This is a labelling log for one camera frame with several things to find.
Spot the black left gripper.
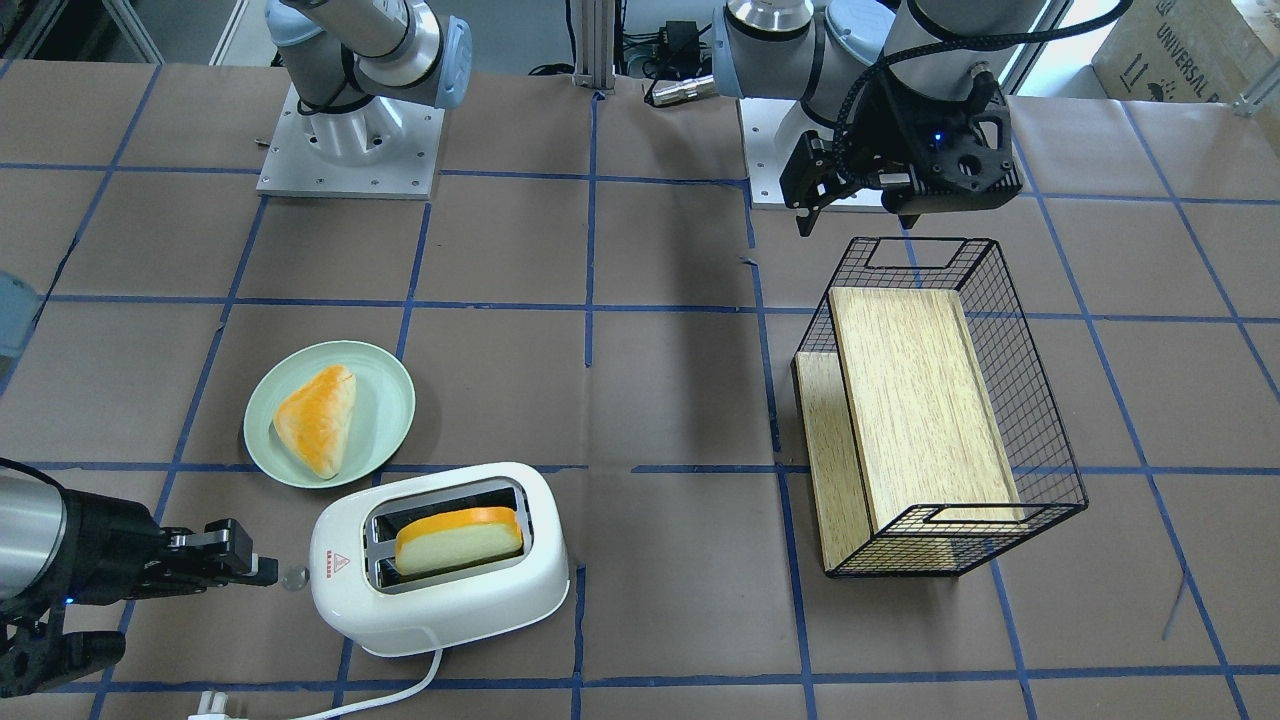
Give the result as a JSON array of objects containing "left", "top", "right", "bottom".
[{"left": 780, "top": 61, "right": 1023, "bottom": 237}]

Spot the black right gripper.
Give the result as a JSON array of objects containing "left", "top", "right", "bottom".
[{"left": 61, "top": 489, "right": 279, "bottom": 606}]

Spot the white two-slot toaster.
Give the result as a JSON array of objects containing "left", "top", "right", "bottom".
[{"left": 310, "top": 462, "right": 570, "bottom": 657}]

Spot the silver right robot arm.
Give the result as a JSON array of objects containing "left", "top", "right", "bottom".
[{"left": 3, "top": 1, "right": 474, "bottom": 637}]

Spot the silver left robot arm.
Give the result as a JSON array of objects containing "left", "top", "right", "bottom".
[{"left": 710, "top": 1, "right": 1130, "bottom": 236}]

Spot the light green round plate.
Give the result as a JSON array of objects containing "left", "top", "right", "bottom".
[{"left": 242, "top": 340, "right": 416, "bottom": 489}]

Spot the triangular orange bread piece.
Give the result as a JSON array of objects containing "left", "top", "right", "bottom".
[{"left": 271, "top": 364, "right": 358, "bottom": 480}]

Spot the black power supply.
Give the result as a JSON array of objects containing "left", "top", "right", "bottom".
[{"left": 658, "top": 20, "right": 701, "bottom": 77}]

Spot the orange-crusted toast slice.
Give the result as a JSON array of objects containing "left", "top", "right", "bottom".
[{"left": 394, "top": 506, "right": 524, "bottom": 577}]

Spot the wooden board in basket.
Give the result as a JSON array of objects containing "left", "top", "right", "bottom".
[{"left": 794, "top": 287, "right": 1027, "bottom": 577}]

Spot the cardboard box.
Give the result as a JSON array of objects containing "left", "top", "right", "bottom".
[{"left": 1091, "top": 1, "right": 1279, "bottom": 102}]

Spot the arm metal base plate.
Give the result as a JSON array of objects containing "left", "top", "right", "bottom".
[
  {"left": 739, "top": 97, "right": 829, "bottom": 211},
  {"left": 256, "top": 88, "right": 447, "bottom": 201}
]

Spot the white toaster power cord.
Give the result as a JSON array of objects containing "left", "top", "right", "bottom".
[{"left": 189, "top": 648, "right": 445, "bottom": 720}]

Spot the black wire basket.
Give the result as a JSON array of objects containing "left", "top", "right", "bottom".
[{"left": 792, "top": 237, "right": 1089, "bottom": 578}]

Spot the aluminium frame post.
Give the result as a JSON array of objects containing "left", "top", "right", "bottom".
[{"left": 570, "top": 1, "right": 621, "bottom": 96}]

